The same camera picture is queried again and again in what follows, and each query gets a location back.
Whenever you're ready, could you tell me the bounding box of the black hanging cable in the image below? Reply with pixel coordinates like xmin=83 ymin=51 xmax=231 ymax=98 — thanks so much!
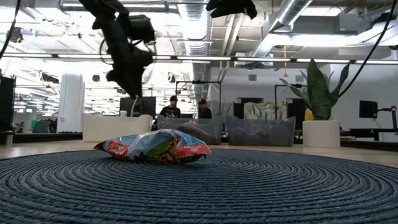
xmin=0 ymin=0 xmax=21 ymax=60
xmin=338 ymin=0 xmax=398 ymax=98

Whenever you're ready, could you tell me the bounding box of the person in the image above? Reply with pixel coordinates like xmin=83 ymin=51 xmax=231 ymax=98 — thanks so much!
xmin=159 ymin=95 xmax=182 ymax=119
xmin=198 ymin=98 xmax=213 ymax=119

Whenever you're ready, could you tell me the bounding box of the small black monitor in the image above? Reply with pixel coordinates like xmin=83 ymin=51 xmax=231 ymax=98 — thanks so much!
xmin=359 ymin=100 xmax=379 ymax=119

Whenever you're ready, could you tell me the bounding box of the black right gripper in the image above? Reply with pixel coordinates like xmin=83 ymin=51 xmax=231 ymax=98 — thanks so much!
xmin=205 ymin=0 xmax=258 ymax=20

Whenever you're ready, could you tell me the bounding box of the round dark blue woven mat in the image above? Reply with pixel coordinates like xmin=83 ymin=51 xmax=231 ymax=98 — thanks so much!
xmin=0 ymin=148 xmax=398 ymax=224

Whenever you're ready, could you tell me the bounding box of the green chair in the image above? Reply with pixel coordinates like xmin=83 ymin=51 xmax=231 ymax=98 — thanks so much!
xmin=30 ymin=119 xmax=50 ymax=134

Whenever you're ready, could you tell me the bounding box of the blue granola bar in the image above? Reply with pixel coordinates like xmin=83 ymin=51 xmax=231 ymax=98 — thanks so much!
xmin=94 ymin=128 xmax=212 ymax=165

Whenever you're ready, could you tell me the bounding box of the black rig frame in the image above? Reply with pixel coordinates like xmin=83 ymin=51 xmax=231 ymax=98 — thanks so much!
xmin=175 ymin=80 xmax=223 ymax=116
xmin=274 ymin=83 xmax=308 ymax=121

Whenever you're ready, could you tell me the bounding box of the black background table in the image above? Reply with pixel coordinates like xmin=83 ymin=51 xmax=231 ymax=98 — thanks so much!
xmin=340 ymin=127 xmax=398 ymax=141

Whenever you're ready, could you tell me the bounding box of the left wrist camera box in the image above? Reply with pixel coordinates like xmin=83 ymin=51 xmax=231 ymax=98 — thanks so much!
xmin=127 ymin=14 xmax=156 ymax=44

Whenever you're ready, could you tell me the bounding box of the white pillar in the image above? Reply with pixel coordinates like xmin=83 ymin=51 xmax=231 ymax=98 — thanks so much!
xmin=57 ymin=73 xmax=86 ymax=134

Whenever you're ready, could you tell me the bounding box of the grey translucent plastic bin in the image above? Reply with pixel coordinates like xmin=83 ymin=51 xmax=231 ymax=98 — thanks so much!
xmin=226 ymin=116 xmax=297 ymax=147
xmin=156 ymin=114 xmax=225 ymax=146

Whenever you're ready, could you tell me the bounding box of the pale crumpled cover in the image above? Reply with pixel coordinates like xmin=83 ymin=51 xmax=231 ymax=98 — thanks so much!
xmin=243 ymin=101 xmax=287 ymax=121

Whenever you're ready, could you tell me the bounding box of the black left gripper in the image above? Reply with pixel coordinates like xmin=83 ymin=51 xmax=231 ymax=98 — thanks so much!
xmin=101 ymin=29 xmax=155 ymax=99

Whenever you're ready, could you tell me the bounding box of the white square container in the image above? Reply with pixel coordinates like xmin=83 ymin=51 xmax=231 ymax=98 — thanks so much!
xmin=81 ymin=114 xmax=154 ymax=142

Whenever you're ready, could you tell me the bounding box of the green potted plant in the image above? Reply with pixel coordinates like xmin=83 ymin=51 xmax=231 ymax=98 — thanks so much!
xmin=279 ymin=58 xmax=351 ymax=121

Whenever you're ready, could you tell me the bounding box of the white plant pot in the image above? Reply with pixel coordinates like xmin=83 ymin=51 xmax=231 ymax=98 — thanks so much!
xmin=302 ymin=119 xmax=341 ymax=149

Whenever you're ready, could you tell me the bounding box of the black cabinet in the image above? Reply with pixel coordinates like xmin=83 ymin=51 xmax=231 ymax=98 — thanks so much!
xmin=0 ymin=76 xmax=16 ymax=133

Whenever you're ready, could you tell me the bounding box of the large black monitor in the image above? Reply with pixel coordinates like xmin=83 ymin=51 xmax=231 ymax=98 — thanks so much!
xmin=119 ymin=96 xmax=157 ymax=119

